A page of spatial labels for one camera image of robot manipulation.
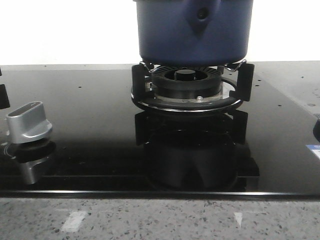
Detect blue cooking pot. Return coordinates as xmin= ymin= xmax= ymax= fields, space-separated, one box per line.
xmin=135 ymin=0 xmax=254 ymax=67

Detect black gas burner head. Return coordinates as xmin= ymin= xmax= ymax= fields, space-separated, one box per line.
xmin=151 ymin=66 xmax=222 ymax=99

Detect silver wire pot reducer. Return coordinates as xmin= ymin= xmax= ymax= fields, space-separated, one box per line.
xmin=139 ymin=59 xmax=247 ymax=74

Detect blue energy label sticker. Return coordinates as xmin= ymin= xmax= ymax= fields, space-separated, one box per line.
xmin=306 ymin=144 xmax=320 ymax=159

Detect black left burner grate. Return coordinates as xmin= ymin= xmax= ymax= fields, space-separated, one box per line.
xmin=0 ymin=83 xmax=10 ymax=110

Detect black glass stove top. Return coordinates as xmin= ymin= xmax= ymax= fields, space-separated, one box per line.
xmin=0 ymin=65 xmax=320 ymax=200

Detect black pot support grate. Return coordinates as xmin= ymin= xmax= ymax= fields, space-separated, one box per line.
xmin=131 ymin=63 xmax=255 ymax=113

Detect silver stove control knob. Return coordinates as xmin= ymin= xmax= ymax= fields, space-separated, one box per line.
xmin=6 ymin=101 xmax=53 ymax=144

